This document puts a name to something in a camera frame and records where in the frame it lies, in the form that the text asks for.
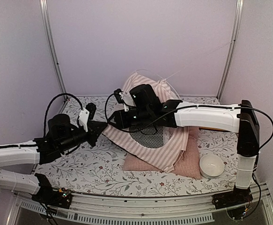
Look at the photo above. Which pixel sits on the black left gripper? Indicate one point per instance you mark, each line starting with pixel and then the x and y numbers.
pixel 94 132

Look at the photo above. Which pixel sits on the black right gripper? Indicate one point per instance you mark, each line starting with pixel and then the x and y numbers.
pixel 120 122

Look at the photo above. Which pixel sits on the white tent pole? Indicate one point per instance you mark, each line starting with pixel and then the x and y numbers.
pixel 188 61

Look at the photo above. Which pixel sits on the pink gingham cushion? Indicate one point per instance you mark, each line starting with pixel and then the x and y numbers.
pixel 186 165

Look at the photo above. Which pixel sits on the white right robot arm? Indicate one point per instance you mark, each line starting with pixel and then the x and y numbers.
pixel 142 107

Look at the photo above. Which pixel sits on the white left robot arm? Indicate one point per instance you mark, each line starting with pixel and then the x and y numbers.
pixel 60 137

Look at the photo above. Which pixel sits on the floral tablecloth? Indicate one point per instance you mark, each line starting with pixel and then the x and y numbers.
pixel 99 170

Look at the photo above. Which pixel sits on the yellow double bowl stand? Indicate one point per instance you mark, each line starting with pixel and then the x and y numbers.
pixel 210 128

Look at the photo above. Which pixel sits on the white ceramic bowl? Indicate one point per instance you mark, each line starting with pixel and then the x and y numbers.
pixel 211 166

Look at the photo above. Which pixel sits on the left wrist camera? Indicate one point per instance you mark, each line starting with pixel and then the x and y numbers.
pixel 85 115

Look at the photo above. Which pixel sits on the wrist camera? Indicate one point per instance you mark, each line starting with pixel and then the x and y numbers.
pixel 125 99
pixel 85 115

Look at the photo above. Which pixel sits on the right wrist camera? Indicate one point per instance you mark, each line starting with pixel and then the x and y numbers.
pixel 125 99

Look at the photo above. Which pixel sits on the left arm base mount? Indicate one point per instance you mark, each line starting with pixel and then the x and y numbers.
pixel 61 198

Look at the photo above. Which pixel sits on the left aluminium corner post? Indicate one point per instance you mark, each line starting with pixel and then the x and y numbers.
pixel 51 45

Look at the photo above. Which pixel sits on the aluminium corner post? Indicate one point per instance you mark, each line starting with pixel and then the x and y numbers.
pixel 51 45
pixel 231 49

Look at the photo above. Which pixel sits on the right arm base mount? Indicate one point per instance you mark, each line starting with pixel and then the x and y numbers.
pixel 231 198

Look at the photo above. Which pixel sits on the right aluminium corner post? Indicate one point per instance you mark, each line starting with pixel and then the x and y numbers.
pixel 231 49

